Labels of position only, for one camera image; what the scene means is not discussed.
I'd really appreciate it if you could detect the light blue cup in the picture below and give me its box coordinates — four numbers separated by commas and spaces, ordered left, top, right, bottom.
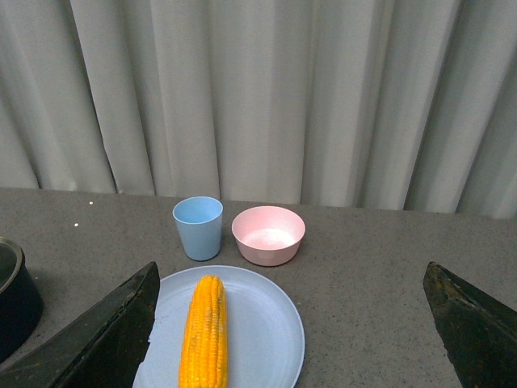
172, 196, 224, 261

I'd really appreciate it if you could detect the light blue plate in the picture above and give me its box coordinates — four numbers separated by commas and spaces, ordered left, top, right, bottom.
133, 265, 305, 387

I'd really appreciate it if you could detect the yellow corn cob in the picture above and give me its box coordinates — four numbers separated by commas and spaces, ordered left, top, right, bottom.
178, 275, 229, 387

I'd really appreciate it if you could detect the white curtain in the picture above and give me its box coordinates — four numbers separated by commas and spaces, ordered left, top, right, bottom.
1, 1, 516, 218

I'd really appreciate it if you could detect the pink bowl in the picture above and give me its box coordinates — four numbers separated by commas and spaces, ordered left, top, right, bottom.
231, 205, 305, 267

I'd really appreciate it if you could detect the black cooking pot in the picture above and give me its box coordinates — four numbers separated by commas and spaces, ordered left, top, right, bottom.
1, 238, 44, 362

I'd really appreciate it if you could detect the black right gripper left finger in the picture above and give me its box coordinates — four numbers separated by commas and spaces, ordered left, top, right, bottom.
1, 262, 160, 387

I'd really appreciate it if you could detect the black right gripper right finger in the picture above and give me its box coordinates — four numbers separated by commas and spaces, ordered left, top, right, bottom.
423, 262, 516, 387

